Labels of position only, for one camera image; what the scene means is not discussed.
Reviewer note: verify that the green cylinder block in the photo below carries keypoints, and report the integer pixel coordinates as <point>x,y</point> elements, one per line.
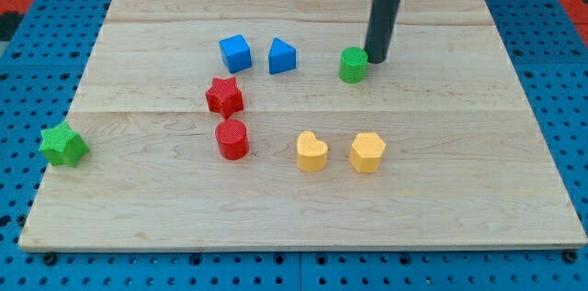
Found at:
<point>353,65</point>

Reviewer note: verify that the red star block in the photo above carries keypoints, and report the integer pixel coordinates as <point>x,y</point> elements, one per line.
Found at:
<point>224,97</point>

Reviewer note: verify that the green star block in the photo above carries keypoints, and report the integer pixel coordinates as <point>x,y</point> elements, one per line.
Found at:
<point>62,146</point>

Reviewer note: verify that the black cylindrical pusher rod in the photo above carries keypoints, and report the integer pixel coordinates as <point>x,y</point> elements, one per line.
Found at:
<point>380,28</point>

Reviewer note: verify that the yellow hexagon block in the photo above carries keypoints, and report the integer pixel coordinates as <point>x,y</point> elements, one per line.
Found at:
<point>366,152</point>

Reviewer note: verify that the yellow heart block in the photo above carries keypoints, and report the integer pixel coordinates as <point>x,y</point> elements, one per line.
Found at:
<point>312,153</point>

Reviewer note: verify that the blue triangle block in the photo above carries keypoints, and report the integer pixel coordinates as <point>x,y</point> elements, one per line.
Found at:
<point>282,57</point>

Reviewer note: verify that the blue cube block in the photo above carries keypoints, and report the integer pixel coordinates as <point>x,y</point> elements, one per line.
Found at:
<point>235,53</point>

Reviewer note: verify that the red cylinder block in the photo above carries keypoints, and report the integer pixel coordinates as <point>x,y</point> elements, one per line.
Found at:
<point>232,139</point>

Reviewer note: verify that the light wooden board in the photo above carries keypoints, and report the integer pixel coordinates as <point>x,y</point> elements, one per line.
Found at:
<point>465,165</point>

